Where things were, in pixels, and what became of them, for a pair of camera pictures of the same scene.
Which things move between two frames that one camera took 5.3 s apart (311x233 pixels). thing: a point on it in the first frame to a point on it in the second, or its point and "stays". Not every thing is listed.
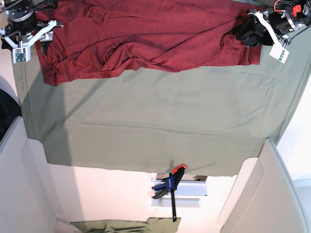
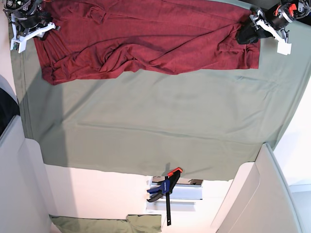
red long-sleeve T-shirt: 128,35 stays
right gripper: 44,34 to 28,24
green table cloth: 213,122 stays
